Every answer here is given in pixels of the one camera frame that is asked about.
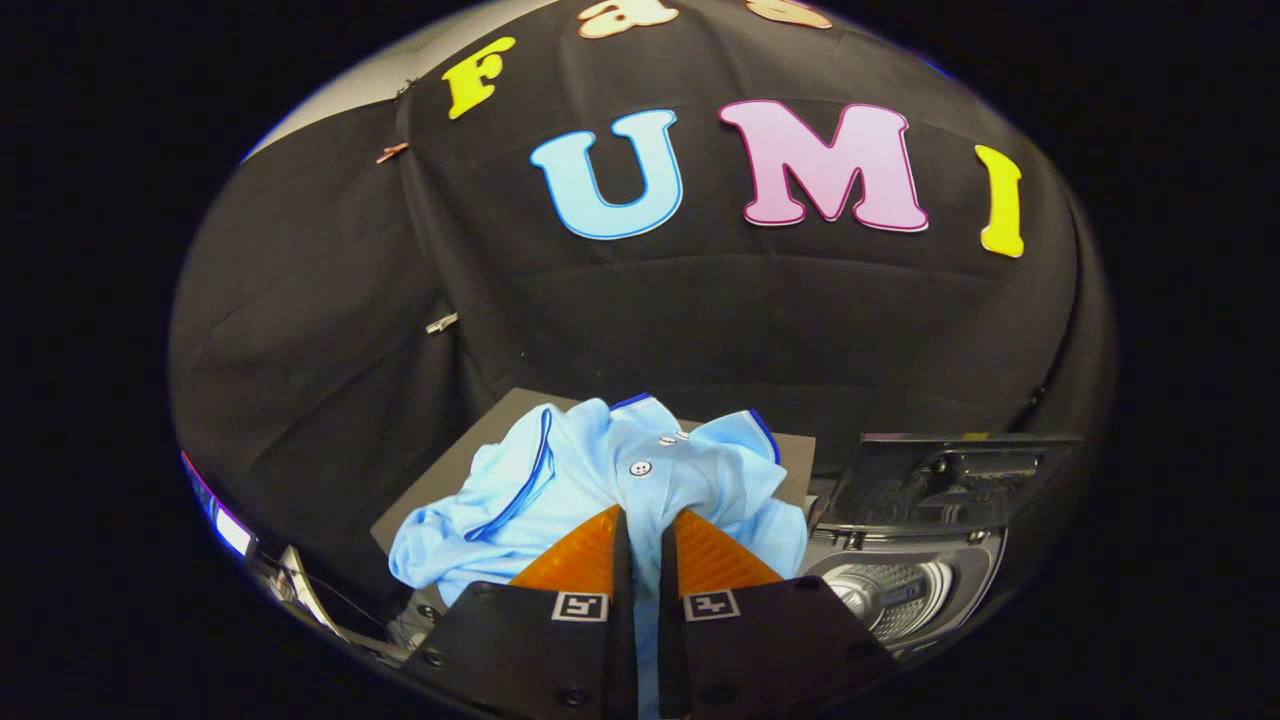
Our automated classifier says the dark glass washing machine lid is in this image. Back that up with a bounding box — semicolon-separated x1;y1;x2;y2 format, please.
810;432;1084;536

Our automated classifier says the shiny metal frame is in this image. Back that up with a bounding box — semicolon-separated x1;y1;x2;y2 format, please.
250;545;411;661

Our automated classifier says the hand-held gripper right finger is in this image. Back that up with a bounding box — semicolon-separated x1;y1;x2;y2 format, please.
658;508;901;720

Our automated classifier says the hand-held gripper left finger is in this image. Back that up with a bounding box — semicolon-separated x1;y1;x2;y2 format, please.
400;505;638;720

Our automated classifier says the grey stand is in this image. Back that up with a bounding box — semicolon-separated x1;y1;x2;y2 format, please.
370;388;816;551

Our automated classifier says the light blue polo shirt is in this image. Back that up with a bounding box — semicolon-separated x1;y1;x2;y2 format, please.
388;393;809;720

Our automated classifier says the dark grey washing machine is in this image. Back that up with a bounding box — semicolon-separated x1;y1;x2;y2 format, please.
800;525;1006;656

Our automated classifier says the black backdrop cloth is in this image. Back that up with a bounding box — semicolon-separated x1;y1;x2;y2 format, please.
170;0;1116;601

